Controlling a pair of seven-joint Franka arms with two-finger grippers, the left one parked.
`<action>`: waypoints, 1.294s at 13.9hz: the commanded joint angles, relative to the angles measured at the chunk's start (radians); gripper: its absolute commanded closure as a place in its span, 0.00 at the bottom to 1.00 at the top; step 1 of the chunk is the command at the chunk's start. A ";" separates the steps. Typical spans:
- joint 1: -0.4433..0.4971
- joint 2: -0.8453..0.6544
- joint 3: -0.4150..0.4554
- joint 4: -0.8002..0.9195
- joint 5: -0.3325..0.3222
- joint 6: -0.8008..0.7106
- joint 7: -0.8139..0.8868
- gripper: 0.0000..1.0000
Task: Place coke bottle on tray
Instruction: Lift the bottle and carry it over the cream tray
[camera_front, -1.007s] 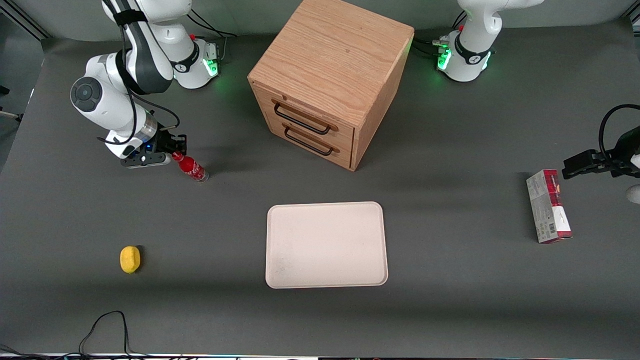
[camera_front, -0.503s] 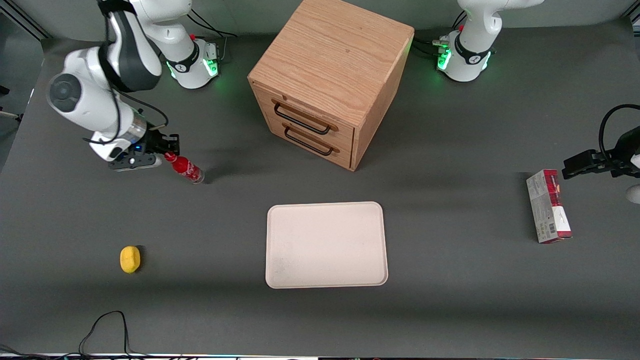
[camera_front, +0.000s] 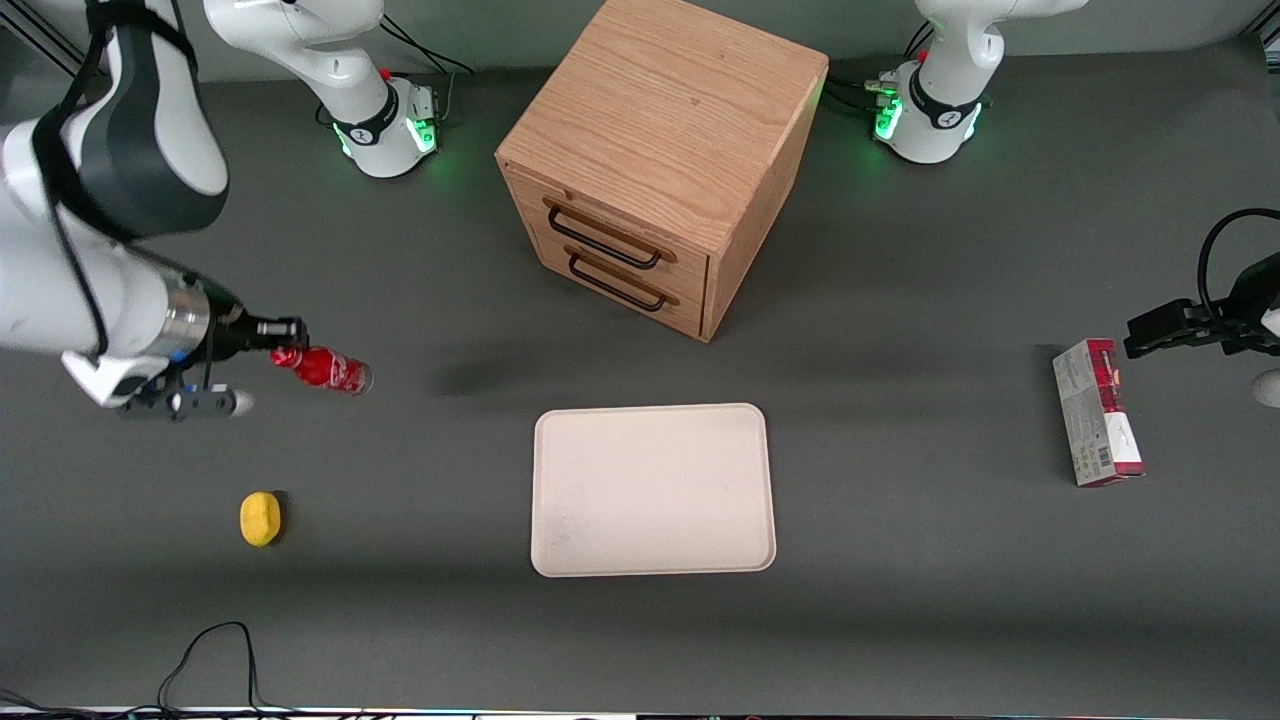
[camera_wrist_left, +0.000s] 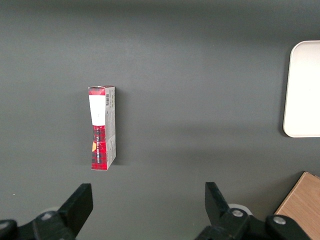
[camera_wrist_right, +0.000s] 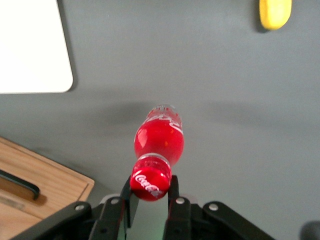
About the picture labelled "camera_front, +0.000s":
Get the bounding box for grey and red carton box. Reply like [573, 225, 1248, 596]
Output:
[1051, 338, 1147, 489]

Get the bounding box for beige rectangular tray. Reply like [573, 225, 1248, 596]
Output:
[530, 402, 778, 579]

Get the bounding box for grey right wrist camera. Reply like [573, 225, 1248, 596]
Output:
[122, 384, 255, 422]

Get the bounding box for black left arm base cables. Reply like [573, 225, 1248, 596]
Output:
[824, 20, 936, 119]

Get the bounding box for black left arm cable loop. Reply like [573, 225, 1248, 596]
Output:
[1197, 207, 1280, 321]

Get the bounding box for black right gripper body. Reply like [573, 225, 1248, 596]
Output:
[203, 280, 273, 365]

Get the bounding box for black arm base cables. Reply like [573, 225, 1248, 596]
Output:
[824, 20, 936, 119]
[378, 14, 475, 129]

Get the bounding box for wooden drawer cabinet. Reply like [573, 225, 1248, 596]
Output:
[495, 0, 830, 344]

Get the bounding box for thin black floor cable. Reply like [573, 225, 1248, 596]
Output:
[0, 621, 301, 717]

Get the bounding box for black metal drawer handle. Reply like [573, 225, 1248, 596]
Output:
[565, 247, 680, 313]
[543, 197, 678, 271]

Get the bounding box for yellow lemon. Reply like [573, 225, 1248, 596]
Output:
[239, 491, 283, 548]

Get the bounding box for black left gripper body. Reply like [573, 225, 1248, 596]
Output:
[1224, 254, 1280, 357]

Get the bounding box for red coke bottle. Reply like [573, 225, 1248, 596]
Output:
[269, 344, 374, 397]

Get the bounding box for black right arm base cables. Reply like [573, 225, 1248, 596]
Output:
[378, 14, 475, 129]

